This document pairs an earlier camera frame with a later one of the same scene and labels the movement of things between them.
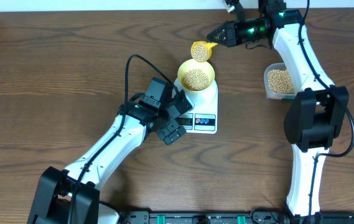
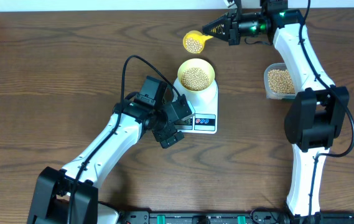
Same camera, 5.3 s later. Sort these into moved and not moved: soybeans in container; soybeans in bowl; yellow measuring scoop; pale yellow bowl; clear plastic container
Moved: yellow measuring scoop
Not moved: clear plastic container; soybeans in container; soybeans in bowl; pale yellow bowl
